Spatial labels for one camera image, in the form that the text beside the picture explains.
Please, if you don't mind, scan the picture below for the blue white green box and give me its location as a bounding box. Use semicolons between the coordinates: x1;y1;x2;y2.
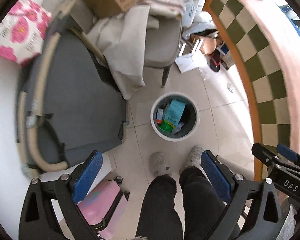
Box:
155;108;164;124

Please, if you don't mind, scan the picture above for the white round trash bin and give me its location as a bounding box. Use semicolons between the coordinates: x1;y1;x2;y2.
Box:
150;92;200;142

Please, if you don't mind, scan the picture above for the right black trouser leg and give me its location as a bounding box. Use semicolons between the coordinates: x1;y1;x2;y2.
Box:
179;166;225;239

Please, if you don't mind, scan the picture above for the black trouser leg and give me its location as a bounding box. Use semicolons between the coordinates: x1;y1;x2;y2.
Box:
135;174;183;239
179;166;225;239

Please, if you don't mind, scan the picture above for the checkered table skirt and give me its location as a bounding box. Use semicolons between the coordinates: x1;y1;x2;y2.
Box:
202;0;294;181

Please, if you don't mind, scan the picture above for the pink suitcase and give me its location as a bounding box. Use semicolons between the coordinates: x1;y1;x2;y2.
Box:
78;176;130;239

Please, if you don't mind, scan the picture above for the right grey slipper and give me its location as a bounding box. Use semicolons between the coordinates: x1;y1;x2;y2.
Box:
179;145;206;174

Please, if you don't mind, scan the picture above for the grey slipper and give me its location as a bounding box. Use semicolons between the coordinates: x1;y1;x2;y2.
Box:
179;145;206;174
149;152;171;177

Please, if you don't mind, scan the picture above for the left black trouser leg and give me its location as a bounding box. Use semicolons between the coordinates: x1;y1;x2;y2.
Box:
135;174;183;239

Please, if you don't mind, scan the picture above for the left grey slipper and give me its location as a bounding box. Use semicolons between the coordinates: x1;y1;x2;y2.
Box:
149;152;171;177

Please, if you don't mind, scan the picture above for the teal packet in bin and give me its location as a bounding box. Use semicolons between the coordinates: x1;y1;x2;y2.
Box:
164;99;186;128

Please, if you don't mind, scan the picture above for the white flat carton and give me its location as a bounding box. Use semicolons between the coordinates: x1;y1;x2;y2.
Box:
175;51;207;73

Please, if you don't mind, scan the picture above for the grey folding cot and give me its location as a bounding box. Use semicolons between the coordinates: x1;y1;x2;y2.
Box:
15;12;127;176

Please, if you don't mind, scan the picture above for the beige cloth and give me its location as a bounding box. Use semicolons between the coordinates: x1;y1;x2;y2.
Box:
88;0;185;100

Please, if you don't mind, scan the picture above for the pink floral box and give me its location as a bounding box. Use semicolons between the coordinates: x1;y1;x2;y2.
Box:
0;0;52;67

